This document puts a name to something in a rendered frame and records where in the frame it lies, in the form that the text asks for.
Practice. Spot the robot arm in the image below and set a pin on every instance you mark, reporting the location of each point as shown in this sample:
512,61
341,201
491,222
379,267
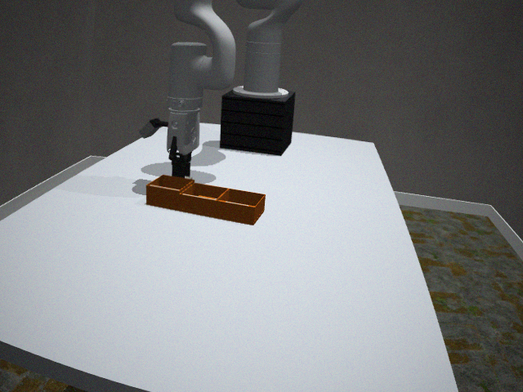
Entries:
191,71

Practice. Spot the brown three-compartment tray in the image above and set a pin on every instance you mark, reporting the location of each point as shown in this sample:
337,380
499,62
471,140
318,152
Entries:
233,205

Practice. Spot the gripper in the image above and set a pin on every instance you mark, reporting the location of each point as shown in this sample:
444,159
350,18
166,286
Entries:
183,135

